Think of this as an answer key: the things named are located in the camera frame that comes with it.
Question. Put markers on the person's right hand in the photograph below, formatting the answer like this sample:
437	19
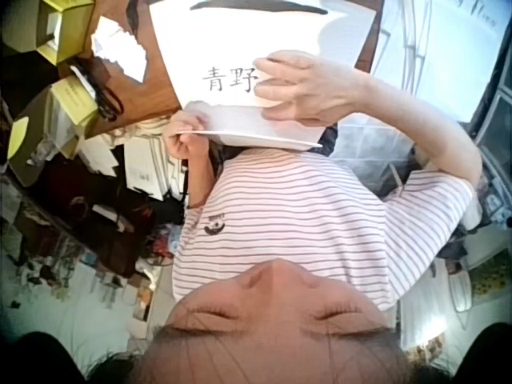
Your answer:
320	88

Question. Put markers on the person's left hand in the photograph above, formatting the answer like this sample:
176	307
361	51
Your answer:
186	144

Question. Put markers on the white calligraphy paper sheet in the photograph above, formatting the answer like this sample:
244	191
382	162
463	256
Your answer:
224	44

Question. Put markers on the heap of papers and books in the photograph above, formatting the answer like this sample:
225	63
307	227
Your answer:
140	168

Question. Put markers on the crumpled white paper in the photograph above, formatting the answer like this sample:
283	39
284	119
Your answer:
120	52

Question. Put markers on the yellow-green box with label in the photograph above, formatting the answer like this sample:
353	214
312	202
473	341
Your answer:
76	100

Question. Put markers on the heap of dark clutter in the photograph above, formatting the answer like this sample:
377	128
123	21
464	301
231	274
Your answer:
80	224

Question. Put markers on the open yellow-green carton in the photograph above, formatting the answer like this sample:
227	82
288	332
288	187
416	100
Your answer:
66	28

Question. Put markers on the yellow patterned bag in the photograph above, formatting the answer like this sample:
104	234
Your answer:
490	280

